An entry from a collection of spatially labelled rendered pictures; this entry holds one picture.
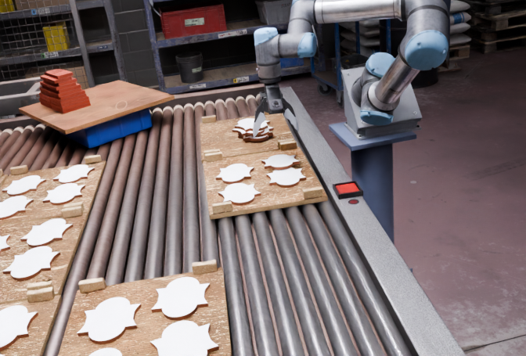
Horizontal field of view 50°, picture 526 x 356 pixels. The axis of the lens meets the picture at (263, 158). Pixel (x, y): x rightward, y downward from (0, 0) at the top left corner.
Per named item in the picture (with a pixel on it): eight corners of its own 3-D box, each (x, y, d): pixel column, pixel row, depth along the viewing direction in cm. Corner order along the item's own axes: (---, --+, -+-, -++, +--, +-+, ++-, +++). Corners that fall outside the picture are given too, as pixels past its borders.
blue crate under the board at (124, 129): (120, 114, 268) (116, 94, 264) (155, 127, 246) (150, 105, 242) (58, 134, 250) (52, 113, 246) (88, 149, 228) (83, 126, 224)
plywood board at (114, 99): (119, 83, 281) (118, 80, 281) (174, 98, 246) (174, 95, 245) (19, 112, 252) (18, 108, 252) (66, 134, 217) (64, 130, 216)
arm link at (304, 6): (448, -27, 165) (287, -12, 181) (448, 3, 161) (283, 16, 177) (449, -2, 175) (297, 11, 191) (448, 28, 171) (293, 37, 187)
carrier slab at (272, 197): (300, 150, 204) (299, 146, 204) (328, 200, 167) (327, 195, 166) (203, 165, 201) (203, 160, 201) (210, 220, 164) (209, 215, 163)
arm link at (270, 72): (282, 64, 180) (256, 67, 179) (282, 78, 182) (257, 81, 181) (278, 59, 187) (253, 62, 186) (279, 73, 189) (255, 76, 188)
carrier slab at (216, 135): (281, 115, 242) (281, 111, 242) (298, 150, 205) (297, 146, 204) (199, 126, 240) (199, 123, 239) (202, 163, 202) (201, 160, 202)
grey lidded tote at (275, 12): (297, 14, 646) (295, -8, 636) (309, 18, 614) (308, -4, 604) (256, 21, 633) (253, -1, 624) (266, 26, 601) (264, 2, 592)
